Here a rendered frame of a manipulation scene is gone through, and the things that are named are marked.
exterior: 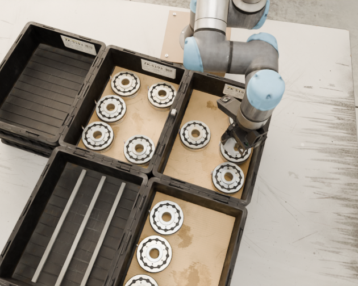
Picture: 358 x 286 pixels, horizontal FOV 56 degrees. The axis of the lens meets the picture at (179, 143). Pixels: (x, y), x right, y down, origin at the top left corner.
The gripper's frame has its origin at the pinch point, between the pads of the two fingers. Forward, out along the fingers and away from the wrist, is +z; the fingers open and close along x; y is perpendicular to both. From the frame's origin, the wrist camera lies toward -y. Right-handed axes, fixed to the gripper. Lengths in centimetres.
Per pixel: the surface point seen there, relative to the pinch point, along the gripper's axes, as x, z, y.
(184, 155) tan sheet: -12.4, 11.0, -6.2
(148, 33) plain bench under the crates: 4, 24, -67
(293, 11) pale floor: 133, 94, -91
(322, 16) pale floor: 148, 94, -77
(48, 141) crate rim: -49, 1, -27
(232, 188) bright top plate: -5.4, 8.1, 11.3
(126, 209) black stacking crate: -37.3, 11.2, 0.8
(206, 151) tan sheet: -5.4, 11.0, -3.9
